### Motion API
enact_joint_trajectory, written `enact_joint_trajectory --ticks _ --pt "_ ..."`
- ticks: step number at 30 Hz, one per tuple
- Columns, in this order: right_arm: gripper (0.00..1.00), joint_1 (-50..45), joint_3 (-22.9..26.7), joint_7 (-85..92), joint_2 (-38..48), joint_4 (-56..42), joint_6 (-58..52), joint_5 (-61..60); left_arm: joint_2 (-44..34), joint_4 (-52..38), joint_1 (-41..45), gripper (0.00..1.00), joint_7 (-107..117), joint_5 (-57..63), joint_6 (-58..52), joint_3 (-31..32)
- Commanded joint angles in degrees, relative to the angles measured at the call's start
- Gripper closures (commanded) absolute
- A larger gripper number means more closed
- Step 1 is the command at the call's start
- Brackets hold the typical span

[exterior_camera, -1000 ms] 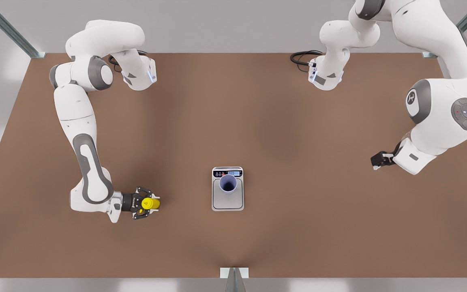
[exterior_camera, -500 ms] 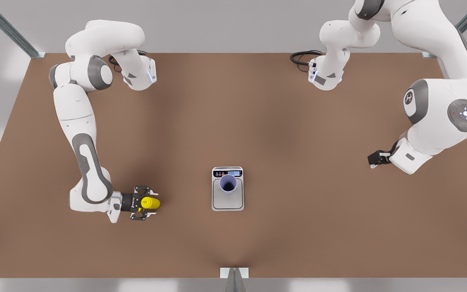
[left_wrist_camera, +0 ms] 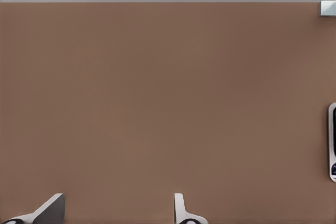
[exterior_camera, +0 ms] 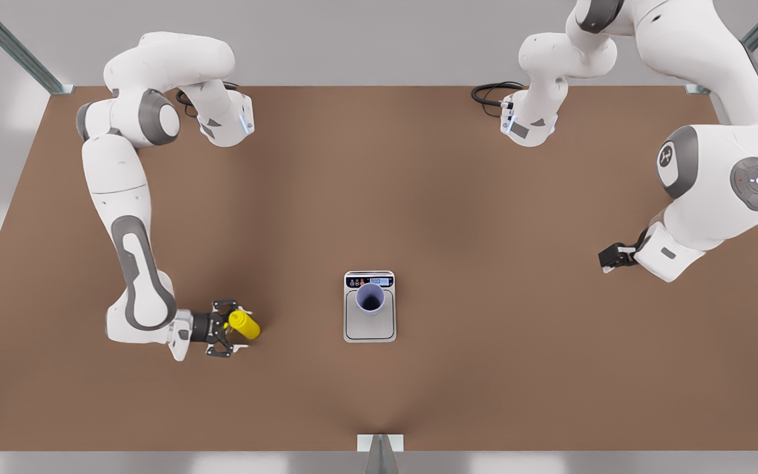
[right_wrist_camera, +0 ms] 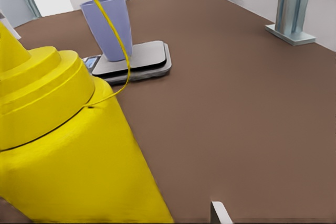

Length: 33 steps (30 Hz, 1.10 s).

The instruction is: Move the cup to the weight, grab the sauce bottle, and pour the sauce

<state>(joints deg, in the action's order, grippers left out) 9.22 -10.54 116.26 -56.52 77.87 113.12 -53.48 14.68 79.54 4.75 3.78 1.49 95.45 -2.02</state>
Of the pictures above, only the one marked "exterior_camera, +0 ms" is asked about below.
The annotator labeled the black cable loop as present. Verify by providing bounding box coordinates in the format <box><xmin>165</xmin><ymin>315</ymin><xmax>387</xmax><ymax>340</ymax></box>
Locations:
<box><xmin>470</xmin><ymin>82</ymin><xmax>526</xmax><ymax>119</ymax></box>
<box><xmin>176</xmin><ymin>82</ymin><xmax>240</xmax><ymax>119</ymax></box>

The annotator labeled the silver kitchen scale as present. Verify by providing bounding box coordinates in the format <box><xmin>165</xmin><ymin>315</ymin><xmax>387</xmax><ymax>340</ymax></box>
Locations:
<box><xmin>343</xmin><ymin>271</ymin><xmax>397</xmax><ymax>344</ymax></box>

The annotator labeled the yellow sauce bottle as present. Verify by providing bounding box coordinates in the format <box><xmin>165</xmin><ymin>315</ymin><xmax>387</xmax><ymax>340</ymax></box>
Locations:
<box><xmin>228</xmin><ymin>310</ymin><xmax>262</xmax><ymax>341</ymax></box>

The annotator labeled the lavender cup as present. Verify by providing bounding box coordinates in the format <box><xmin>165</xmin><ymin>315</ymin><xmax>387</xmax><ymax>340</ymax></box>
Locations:
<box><xmin>355</xmin><ymin>283</ymin><xmax>386</xmax><ymax>317</ymax></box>

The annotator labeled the silver frame post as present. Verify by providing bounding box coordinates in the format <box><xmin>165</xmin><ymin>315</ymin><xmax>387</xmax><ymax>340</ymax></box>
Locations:
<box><xmin>357</xmin><ymin>434</ymin><xmax>405</xmax><ymax>474</ymax></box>
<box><xmin>685</xmin><ymin>0</ymin><xmax>758</xmax><ymax>95</ymax></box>
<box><xmin>0</xmin><ymin>0</ymin><xmax>75</xmax><ymax>95</ymax></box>

